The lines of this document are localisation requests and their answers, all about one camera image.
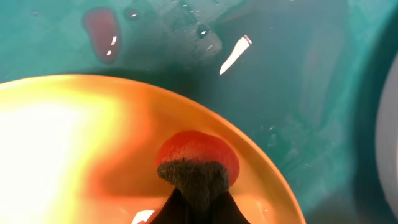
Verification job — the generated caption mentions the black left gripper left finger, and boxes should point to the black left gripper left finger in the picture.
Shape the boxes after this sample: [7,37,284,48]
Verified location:
[149,188,190,224]

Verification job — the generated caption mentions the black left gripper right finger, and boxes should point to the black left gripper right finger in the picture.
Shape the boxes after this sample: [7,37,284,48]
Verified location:
[214,191,249,224]

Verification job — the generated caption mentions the yellow round plate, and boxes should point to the yellow round plate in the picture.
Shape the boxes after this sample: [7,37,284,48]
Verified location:
[1,75,305,224]

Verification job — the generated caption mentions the teal plastic tray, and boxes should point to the teal plastic tray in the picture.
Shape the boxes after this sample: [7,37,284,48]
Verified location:
[1,0,397,223]

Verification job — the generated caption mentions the light blue round plate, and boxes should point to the light blue round plate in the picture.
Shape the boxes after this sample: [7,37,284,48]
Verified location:
[376,57,398,216]

